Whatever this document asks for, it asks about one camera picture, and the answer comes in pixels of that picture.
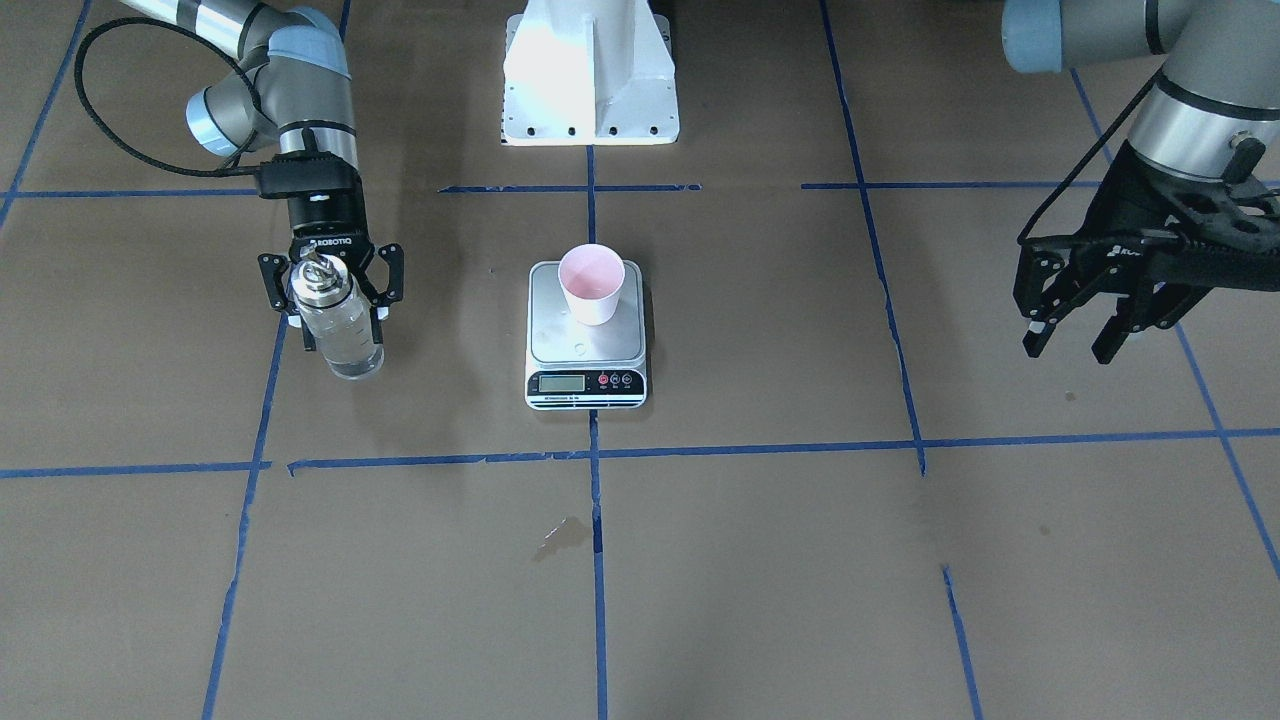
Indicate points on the glass sauce bottle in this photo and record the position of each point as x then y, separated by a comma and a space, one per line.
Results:
336, 314

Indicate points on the digital kitchen scale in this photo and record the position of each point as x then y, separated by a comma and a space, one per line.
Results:
573, 366

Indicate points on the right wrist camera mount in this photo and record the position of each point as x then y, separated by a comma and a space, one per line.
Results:
303, 174

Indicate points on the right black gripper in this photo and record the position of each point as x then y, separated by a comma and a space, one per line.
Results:
329, 220

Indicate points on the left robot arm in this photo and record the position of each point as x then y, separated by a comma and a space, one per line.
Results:
1210, 111

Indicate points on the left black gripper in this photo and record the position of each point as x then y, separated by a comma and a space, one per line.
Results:
1098, 257

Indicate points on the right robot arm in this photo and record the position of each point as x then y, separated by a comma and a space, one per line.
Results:
285, 117

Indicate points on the pink cup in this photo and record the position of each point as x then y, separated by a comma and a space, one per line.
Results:
591, 277

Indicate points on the white mounting post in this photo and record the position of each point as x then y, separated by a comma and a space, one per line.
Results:
589, 73

